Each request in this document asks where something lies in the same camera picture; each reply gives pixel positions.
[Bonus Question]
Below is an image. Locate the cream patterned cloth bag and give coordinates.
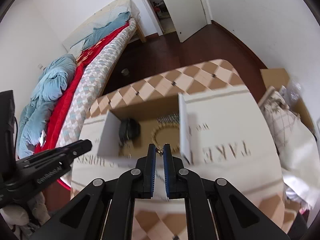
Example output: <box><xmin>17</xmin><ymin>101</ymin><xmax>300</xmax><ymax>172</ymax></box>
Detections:
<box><xmin>258</xmin><ymin>86</ymin><xmax>319</xmax><ymax>209</ymax></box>

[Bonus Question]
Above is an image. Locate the red blanket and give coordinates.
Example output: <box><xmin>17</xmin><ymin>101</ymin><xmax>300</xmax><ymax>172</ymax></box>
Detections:
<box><xmin>34</xmin><ymin>22</ymin><xmax>131</xmax><ymax>192</ymax></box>

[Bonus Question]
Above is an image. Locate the clear plastic bag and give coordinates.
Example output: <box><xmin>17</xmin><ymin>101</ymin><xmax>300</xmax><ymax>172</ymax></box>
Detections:
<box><xmin>279</xmin><ymin>81</ymin><xmax>302</xmax><ymax>107</ymax></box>

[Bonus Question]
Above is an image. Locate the white door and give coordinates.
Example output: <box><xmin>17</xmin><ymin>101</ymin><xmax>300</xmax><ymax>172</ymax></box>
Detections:
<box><xmin>163</xmin><ymin>0</ymin><xmax>207</xmax><ymax>42</ymax></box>

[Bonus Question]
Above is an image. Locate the cream checkered tablecloth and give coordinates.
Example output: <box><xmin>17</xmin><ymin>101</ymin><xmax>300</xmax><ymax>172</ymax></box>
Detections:
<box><xmin>71</xmin><ymin>59</ymin><xmax>299</xmax><ymax>232</ymax></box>

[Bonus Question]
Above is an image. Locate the white cardboard box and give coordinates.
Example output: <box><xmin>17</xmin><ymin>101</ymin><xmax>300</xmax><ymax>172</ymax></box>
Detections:
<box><xmin>91</xmin><ymin>93</ymin><xmax>193</xmax><ymax>166</ymax></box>

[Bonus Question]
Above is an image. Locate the thick silver chain bracelet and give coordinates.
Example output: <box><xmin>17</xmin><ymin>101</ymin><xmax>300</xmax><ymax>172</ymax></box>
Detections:
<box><xmin>156</xmin><ymin>113</ymin><xmax>181</xmax><ymax>124</ymax></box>

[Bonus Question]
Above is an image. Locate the light blue duvet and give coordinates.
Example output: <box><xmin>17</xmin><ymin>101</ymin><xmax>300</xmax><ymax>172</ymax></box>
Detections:
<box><xmin>16</xmin><ymin>54</ymin><xmax>76</xmax><ymax>159</ymax></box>

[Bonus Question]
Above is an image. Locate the brown cardboard sheet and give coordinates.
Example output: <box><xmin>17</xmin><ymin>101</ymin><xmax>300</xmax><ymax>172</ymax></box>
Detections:
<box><xmin>260</xmin><ymin>68</ymin><xmax>316</xmax><ymax>135</ymax></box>

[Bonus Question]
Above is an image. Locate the wooden bead bracelet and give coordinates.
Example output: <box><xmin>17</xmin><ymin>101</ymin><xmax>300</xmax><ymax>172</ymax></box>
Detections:
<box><xmin>151</xmin><ymin>124</ymin><xmax>181</xmax><ymax>153</ymax></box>

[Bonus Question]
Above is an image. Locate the checkered bed sheet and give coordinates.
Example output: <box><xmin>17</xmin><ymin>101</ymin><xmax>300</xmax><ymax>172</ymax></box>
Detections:
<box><xmin>54</xmin><ymin>17</ymin><xmax>137</xmax><ymax>147</ymax></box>

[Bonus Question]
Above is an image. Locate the black smart watch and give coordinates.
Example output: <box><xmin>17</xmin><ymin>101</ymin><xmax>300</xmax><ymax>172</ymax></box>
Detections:
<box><xmin>119</xmin><ymin>118</ymin><xmax>140</xmax><ymax>144</ymax></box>

